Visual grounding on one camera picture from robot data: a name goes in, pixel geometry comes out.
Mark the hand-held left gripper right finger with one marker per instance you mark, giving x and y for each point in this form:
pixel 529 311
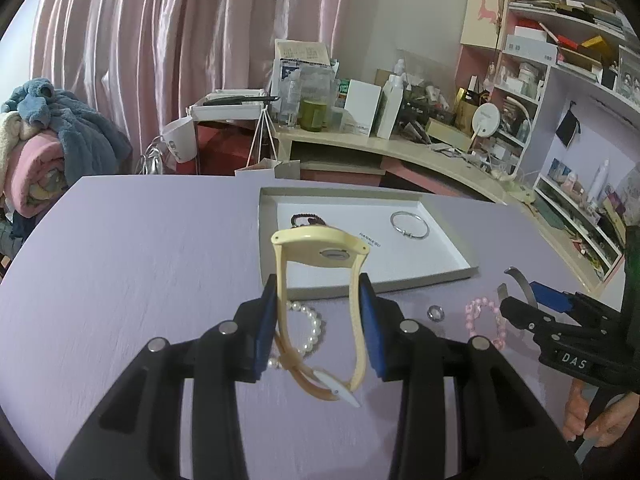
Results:
pixel 372 330

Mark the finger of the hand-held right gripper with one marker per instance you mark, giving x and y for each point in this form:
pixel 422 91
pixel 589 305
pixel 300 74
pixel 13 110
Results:
pixel 550 296
pixel 520 312

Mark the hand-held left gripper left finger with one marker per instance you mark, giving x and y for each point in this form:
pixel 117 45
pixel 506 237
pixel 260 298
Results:
pixel 267 330

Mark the silver cuff bangle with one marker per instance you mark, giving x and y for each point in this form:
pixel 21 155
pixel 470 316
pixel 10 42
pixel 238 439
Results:
pixel 522 282

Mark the cream wristwatch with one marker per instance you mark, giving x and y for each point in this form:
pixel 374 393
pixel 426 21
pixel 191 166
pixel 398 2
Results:
pixel 320 245

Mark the white shallow tray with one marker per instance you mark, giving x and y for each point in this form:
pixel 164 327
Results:
pixel 350 220

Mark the person's right hand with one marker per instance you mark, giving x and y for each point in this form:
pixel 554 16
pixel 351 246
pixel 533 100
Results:
pixel 575 410

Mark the white paper bag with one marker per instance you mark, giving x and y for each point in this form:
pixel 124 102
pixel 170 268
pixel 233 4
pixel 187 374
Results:
pixel 265 167

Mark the red cabinet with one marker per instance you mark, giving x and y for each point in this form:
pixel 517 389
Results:
pixel 225 147

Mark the round white mirror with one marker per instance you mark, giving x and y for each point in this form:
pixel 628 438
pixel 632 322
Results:
pixel 485 119

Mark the cream curved desk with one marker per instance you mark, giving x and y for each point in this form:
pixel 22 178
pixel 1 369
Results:
pixel 350 142

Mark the silver foil bag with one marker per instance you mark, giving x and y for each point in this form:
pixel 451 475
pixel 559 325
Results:
pixel 152 162

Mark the gold gift bag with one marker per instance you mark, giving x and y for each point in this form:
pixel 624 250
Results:
pixel 464 109

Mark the white printed cup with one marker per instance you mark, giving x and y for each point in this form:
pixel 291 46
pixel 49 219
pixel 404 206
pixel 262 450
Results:
pixel 179 142

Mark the pink and white bookshelf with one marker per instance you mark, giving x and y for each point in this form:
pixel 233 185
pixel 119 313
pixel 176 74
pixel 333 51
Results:
pixel 545 80

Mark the green glass jar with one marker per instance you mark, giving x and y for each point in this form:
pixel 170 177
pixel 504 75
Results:
pixel 312 116

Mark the white box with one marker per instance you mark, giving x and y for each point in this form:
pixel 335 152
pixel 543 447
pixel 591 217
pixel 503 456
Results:
pixel 361 107

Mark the tall white bottle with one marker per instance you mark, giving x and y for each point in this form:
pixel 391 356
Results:
pixel 389 107

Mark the clear plastic bottle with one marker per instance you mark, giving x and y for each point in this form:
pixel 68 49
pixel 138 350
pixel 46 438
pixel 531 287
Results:
pixel 289 100

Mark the black hair straightener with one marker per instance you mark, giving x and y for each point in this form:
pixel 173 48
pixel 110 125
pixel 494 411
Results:
pixel 235 100

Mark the blue plush robe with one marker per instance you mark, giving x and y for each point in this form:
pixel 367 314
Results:
pixel 85 130

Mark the pink blanket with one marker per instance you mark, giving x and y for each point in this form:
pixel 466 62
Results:
pixel 40 160

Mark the pink curtain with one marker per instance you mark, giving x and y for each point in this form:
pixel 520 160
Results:
pixel 175 50

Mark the cream box with pink animal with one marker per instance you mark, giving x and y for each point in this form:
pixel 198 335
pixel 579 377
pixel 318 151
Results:
pixel 482 5

